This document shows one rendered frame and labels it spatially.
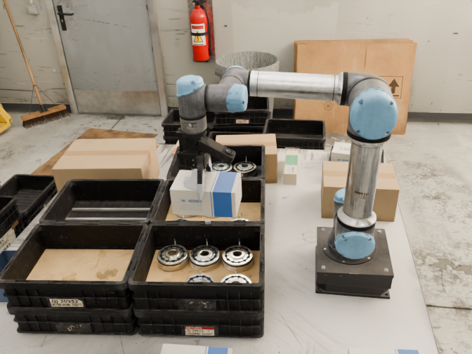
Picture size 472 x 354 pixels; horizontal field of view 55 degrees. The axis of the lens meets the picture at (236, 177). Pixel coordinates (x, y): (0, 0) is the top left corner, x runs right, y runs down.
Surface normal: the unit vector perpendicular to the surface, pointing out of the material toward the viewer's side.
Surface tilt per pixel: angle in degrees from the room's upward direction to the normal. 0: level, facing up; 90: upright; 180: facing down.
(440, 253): 0
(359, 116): 83
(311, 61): 80
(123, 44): 90
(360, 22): 90
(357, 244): 99
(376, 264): 2
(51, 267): 0
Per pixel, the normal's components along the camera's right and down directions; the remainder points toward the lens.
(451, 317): -0.04, -0.86
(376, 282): -0.15, 0.51
